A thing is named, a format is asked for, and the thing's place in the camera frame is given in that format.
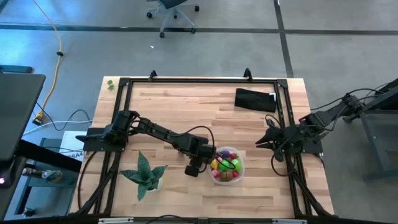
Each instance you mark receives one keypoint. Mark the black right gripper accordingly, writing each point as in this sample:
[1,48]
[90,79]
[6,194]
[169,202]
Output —
[284,137]

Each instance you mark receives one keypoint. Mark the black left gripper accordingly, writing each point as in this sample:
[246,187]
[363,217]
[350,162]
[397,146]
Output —
[205,152]

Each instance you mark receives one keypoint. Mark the red toy strawberry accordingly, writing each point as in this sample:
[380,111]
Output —
[233,155]
[235,174]

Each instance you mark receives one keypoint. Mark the brown toy kiwi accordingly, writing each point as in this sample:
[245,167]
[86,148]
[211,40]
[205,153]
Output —
[226,176]

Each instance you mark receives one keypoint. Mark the light green toy cabbage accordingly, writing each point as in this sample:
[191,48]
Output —
[237,165]

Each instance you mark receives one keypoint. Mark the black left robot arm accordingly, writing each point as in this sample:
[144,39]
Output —
[155,132]

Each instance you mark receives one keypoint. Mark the clear plastic tupperware container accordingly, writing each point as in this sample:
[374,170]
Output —
[216,180]

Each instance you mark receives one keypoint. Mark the black folded cloth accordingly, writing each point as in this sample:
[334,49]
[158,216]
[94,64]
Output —
[253,99]

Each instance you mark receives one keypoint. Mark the white plant pot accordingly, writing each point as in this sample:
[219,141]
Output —
[159,185]

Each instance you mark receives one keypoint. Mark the green snake plant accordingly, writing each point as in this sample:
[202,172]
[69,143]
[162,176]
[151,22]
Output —
[144,174]

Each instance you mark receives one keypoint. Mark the dark metal side table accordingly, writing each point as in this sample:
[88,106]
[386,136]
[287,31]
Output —
[371,146]

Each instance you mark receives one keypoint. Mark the small green leaf piece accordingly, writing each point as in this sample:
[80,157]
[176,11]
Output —
[110,84]

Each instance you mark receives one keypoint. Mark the white labelled box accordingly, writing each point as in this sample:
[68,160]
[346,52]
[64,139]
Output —
[71,143]

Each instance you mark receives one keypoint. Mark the metal can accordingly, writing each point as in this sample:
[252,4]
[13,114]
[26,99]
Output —
[53,176]

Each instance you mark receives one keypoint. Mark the blue grey utility cart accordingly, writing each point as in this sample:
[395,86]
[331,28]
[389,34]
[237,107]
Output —
[46,196]

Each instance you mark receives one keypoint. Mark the small brown bottle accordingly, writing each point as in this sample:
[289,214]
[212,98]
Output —
[30,172]

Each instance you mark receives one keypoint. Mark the dark grey desk top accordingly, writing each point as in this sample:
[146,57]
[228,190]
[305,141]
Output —
[18,112]

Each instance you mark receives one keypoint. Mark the black device with light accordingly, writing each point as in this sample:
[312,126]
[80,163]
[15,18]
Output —
[12,171]

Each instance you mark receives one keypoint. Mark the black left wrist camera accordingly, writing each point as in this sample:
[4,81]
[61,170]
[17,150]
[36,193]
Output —
[191,170]

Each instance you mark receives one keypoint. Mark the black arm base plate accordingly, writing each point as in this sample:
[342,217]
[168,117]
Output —
[314,147]
[93,144]

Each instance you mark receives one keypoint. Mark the black aluminium table frame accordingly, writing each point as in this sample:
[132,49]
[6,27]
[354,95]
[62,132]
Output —
[202,80]

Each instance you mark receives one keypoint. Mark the silver metal bracket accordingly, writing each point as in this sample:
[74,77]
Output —
[289,221]
[115,221]

